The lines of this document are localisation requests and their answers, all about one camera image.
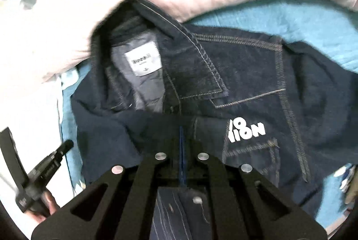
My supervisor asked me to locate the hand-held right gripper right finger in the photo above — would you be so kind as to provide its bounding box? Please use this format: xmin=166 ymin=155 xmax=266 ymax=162
xmin=182 ymin=126 xmax=328 ymax=240

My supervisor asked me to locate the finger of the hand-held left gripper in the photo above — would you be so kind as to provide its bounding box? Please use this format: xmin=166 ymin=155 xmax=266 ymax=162
xmin=0 ymin=128 xmax=28 ymax=187
xmin=50 ymin=140 xmax=75 ymax=162

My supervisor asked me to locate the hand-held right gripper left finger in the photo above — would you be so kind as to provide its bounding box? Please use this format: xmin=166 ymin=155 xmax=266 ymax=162
xmin=31 ymin=125 xmax=183 ymax=240

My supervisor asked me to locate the person's left hand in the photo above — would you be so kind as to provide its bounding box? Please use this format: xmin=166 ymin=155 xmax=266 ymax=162
xmin=29 ymin=190 xmax=60 ymax=223

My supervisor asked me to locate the white bed sheet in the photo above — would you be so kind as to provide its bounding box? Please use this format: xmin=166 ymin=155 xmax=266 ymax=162
xmin=0 ymin=67 xmax=84 ymax=229

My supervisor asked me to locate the teal quilted printed blanket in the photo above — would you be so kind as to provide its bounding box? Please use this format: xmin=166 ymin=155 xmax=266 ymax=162
xmin=59 ymin=1 xmax=358 ymax=232

